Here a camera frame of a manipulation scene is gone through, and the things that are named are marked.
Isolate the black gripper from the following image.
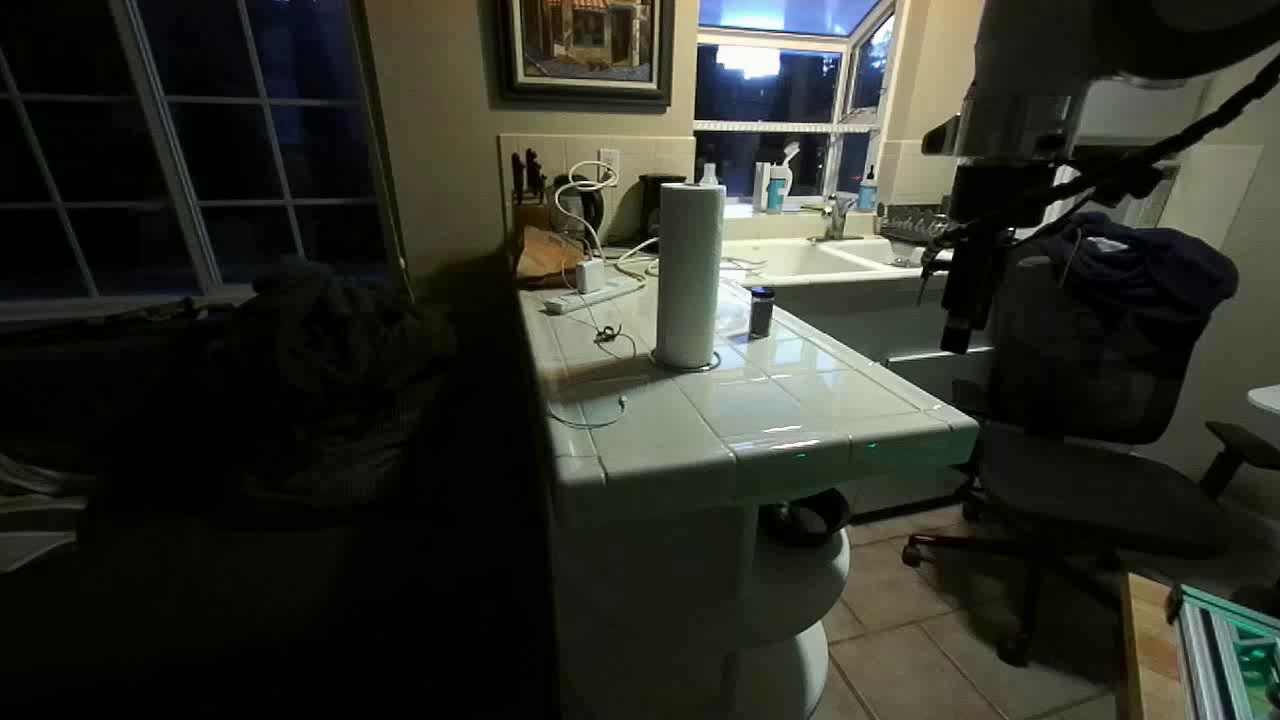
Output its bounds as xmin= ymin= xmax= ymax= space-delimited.
xmin=937 ymin=217 xmax=1009 ymax=351

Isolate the dark dish rack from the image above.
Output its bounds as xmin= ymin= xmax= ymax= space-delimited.
xmin=874 ymin=195 xmax=959 ymax=254

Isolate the chrome faucet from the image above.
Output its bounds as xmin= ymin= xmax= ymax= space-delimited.
xmin=798 ymin=191 xmax=856 ymax=245

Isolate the white kitchen sink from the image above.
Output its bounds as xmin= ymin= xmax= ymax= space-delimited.
xmin=724 ymin=231 xmax=937 ymax=289

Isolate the dark blue cloth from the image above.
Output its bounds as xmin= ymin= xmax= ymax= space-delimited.
xmin=1032 ymin=214 xmax=1242 ymax=351

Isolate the blue bottle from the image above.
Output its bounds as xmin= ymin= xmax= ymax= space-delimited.
xmin=770 ymin=142 xmax=804 ymax=217

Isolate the black office chair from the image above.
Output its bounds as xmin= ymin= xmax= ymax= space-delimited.
xmin=900 ymin=217 xmax=1280 ymax=673

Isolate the small dark jar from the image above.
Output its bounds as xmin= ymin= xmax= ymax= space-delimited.
xmin=742 ymin=284 xmax=778 ymax=345

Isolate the bay window above sink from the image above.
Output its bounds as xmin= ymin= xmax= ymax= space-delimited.
xmin=690 ymin=0 xmax=905 ymax=207

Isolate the white paper towel roll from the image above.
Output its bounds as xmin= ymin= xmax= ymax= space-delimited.
xmin=652 ymin=179 xmax=728 ymax=373

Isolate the white power strip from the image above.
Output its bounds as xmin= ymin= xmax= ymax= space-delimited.
xmin=534 ymin=265 xmax=649 ymax=321

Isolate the clear round coaster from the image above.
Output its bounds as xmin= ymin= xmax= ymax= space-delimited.
xmin=545 ymin=388 xmax=631 ymax=434

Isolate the framed picture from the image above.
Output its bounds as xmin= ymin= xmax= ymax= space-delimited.
xmin=490 ymin=0 xmax=677 ymax=114

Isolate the dark couch with blanket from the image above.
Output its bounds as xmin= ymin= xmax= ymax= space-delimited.
xmin=0 ymin=258 xmax=555 ymax=720

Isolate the large window with white muntins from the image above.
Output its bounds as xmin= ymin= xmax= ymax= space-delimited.
xmin=0 ymin=0 xmax=403 ymax=330

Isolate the braided black cable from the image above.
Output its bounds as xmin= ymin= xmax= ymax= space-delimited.
xmin=1052 ymin=53 xmax=1280 ymax=207

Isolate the white wall outlet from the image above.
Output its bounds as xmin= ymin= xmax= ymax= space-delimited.
xmin=584 ymin=146 xmax=626 ymax=191

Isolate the white cable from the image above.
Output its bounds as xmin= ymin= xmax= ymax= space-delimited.
xmin=547 ymin=157 xmax=663 ymax=289

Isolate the green frame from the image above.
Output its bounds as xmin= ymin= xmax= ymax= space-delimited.
xmin=1170 ymin=581 xmax=1280 ymax=720

